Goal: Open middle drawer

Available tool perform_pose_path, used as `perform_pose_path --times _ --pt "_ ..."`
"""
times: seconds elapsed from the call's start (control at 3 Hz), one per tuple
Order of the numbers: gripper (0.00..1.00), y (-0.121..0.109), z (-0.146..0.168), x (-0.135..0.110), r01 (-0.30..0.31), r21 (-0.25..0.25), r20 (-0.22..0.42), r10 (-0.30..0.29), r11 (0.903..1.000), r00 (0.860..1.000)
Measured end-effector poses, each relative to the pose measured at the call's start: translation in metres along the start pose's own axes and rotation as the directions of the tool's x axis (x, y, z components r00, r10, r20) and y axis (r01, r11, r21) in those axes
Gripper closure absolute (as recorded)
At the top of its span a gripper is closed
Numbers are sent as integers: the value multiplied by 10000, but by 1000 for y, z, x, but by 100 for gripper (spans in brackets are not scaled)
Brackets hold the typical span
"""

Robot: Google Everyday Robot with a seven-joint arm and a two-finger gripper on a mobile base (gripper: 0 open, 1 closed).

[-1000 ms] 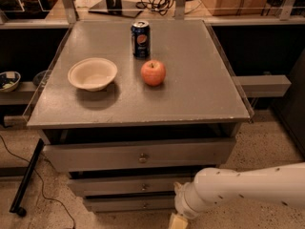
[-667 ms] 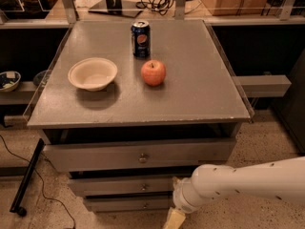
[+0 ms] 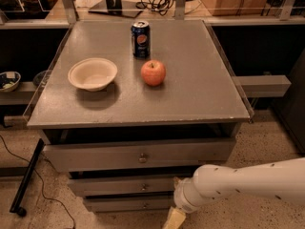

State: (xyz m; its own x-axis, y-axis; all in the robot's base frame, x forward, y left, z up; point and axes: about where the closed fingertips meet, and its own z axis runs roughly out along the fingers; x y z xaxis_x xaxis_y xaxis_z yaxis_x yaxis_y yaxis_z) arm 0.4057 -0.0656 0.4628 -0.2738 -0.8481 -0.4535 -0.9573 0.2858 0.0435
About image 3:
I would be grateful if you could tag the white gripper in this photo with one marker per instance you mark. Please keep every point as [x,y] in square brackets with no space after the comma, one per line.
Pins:
[181,199]

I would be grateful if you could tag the grey drawer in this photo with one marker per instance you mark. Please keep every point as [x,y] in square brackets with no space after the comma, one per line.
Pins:
[156,202]
[138,154]
[88,187]

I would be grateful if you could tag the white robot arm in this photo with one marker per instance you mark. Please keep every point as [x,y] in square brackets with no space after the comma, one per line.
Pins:
[283,180]

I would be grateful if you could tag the grey drawer cabinet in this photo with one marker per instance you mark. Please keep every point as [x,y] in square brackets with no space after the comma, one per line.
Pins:
[198,98]

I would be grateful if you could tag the grey bottom drawer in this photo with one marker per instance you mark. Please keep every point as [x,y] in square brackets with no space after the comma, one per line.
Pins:
[156,202]

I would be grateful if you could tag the grey top drawer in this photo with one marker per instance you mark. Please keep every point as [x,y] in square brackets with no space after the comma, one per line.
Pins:
[138,154]

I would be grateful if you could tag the red apple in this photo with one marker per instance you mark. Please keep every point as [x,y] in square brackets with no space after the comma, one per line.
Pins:
[153,72]

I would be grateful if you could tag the beige paper bowl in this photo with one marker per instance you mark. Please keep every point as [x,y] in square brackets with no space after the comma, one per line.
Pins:
[92,74]

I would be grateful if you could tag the black bar on floor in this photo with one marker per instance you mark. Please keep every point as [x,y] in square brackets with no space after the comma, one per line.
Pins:
[16,207]

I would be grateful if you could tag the blue pepsi can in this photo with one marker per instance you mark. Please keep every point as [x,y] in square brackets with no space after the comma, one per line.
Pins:
[141,32]

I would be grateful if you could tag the dark plate on shelf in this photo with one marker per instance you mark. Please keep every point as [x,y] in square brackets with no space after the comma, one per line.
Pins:
[41,79]

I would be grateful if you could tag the black monitor stand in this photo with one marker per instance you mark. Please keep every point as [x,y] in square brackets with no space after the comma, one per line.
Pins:
[121,8]

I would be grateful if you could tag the small bowl with items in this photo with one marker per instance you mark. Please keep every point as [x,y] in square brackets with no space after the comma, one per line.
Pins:
[9,81]

